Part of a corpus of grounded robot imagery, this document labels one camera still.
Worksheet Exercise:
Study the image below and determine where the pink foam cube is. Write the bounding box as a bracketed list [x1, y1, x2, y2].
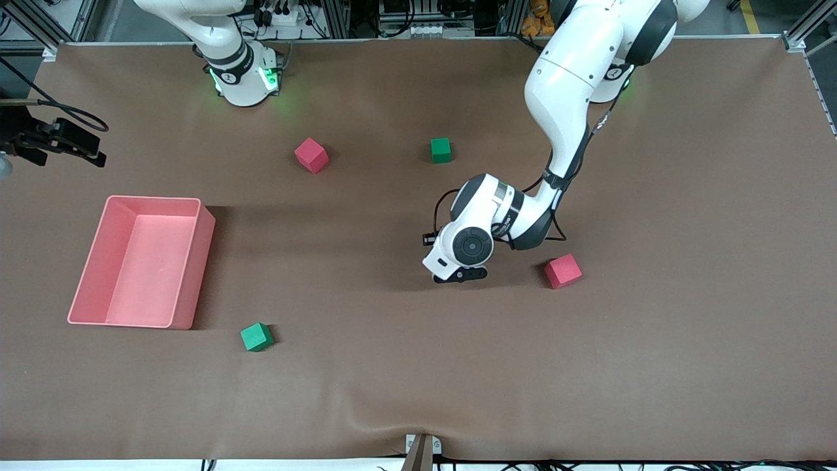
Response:
[544, 254, 583, 290]
[294, 137, 330, 175]

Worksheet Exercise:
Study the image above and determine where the orange packaged goods pile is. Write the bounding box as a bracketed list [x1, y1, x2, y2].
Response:
[521, 0, 556, 37]

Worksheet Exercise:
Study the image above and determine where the pink plastic tray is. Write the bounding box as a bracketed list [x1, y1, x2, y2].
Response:
[67, 195, 217, 330]

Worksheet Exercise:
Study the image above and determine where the brown wooden beam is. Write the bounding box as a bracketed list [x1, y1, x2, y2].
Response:
[400, 435, 434, 471]

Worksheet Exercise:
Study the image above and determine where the white power strip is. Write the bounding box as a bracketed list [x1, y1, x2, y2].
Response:
[252, 0, 328, 40]

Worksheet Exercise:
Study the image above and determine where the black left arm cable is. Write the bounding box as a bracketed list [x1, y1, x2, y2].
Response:
[422, 108, 615, 248]

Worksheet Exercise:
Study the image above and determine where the brown table cover sheet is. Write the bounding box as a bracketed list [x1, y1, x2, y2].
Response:
[0, 36, 837, 462]

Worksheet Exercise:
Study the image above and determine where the white terminal strip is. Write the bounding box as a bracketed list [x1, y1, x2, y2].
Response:
[407, 23, 475, 39]

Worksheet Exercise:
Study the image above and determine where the silver aluminium frame post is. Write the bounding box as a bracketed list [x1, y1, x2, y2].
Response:
[497, 0, 528, 37]
[317, 0, 350, 39]

